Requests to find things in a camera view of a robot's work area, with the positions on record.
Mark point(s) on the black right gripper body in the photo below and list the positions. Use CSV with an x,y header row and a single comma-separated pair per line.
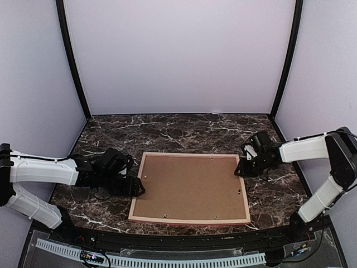
x,y
256,168

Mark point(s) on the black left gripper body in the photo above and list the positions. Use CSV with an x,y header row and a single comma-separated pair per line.
x,y
117,188

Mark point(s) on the brown cardboard backing board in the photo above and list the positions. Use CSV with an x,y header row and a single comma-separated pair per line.
x,y
189,187

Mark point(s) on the light wooden picture frame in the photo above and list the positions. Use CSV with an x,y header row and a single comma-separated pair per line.
x,y
134,206

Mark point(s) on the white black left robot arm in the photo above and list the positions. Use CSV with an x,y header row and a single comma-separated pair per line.
x,y
109,171

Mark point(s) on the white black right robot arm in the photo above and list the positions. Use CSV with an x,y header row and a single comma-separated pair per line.
x,y
332,154

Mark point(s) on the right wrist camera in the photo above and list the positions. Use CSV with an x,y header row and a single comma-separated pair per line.
x,y
249,151

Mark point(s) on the black front table rail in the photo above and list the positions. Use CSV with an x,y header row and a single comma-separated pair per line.
x,y
182,238

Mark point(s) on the right black corner post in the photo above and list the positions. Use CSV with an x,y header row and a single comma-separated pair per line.
x,y
289,57

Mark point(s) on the black corner post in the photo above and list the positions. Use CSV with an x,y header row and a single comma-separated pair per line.
x,y
60,6
289,57

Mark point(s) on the white slotted cable duct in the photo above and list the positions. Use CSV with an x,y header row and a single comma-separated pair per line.
x,y
96,259

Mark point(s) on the left black corner post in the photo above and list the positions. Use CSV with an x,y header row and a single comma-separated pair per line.
x,y
60,6

